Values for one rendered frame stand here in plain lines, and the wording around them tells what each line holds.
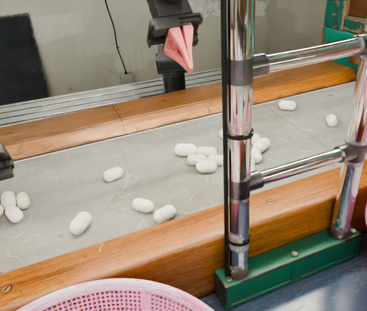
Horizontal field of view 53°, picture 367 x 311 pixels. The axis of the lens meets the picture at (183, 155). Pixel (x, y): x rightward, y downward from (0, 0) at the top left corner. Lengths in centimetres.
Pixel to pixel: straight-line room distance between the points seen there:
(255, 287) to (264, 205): 10
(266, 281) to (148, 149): 32
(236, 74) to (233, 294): 26
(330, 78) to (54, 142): 63
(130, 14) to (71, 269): 230
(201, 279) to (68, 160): 33
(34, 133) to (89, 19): 189
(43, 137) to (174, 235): 38
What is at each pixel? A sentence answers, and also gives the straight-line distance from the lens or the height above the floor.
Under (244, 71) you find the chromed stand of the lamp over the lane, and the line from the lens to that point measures 32.
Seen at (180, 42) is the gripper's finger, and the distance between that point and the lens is 69.
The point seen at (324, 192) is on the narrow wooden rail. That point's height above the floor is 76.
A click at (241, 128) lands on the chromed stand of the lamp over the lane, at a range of 33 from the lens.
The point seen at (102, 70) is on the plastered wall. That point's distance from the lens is 266.
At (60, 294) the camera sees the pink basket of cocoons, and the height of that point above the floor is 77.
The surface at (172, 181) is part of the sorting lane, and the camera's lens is 57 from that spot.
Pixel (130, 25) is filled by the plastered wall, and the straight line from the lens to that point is 263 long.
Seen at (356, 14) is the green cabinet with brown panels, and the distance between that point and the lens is 102.
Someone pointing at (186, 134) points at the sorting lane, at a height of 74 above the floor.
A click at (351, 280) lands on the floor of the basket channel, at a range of 53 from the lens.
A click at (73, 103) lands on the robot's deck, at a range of 114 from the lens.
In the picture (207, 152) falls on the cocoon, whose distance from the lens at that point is 61.
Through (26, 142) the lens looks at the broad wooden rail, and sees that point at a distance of 73.
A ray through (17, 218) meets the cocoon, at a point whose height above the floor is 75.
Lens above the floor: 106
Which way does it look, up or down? 30 degrees down
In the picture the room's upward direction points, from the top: 5 degrees counter-clockwise
